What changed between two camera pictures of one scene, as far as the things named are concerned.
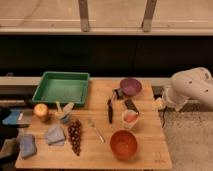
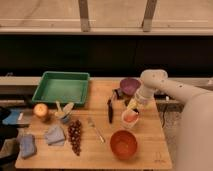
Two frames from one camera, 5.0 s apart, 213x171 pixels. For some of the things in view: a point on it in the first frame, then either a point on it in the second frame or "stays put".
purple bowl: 130,87 stays put
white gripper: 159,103 to 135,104
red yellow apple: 40,109 stays put
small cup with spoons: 64,113 stays put
